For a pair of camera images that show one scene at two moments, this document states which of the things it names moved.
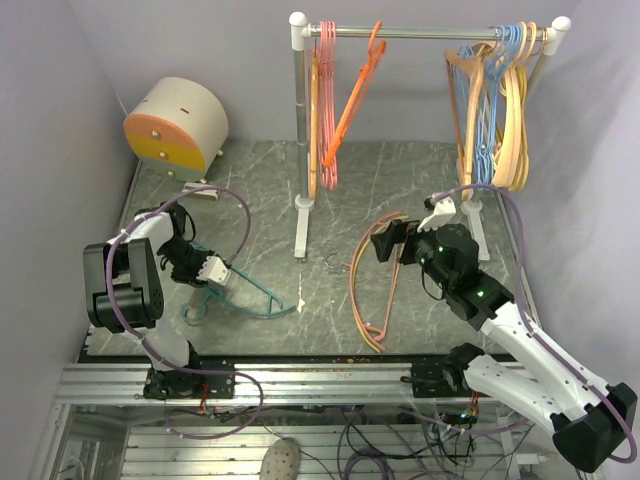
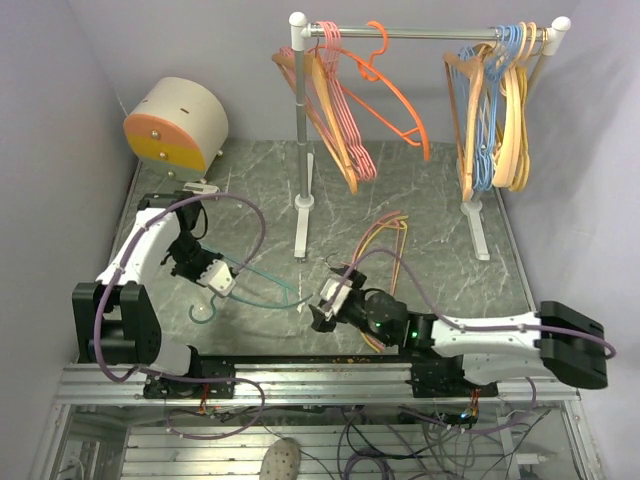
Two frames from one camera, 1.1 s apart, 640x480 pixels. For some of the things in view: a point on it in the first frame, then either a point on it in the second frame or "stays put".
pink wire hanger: (326, 101) -> (329, 39)
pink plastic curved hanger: (368, 330) stays put
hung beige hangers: (506, 175) stays put
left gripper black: (190, 277) stays put
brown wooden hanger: (314, 124) -> (311, 59)
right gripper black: (394, 234) -> (320, 322)
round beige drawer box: (177, 126) stays put
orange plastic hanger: (365, 75) -> (406, 137)
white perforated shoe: (282, 460) stays put
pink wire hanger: (327, 106) -> (329, 39)
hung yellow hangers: (523, 178) stays put
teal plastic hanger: (235, 307) -> (243, 300)
